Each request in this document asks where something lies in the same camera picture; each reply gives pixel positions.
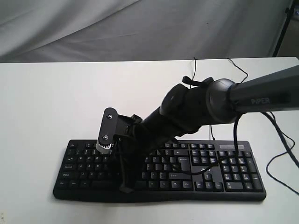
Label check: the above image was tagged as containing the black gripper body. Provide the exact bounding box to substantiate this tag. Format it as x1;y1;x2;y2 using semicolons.
112;113;173;175

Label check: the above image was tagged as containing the black acer keyboard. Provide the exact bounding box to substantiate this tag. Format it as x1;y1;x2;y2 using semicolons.
53;140;266;203

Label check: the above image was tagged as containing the grey black piper robot arm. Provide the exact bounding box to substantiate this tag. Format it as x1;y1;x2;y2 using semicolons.
116;66;299;193

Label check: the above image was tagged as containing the grey backdrop cloth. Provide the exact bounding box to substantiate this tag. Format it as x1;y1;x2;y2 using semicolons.
0;0;292;63

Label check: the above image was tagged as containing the black tripod stand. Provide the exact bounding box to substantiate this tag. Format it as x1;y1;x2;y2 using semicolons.
272;0;296;57

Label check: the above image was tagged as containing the thin black loose cable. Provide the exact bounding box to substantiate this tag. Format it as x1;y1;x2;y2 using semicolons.
228;57;299;196

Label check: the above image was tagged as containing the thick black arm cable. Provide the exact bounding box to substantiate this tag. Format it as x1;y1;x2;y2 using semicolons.
158;112;299;175

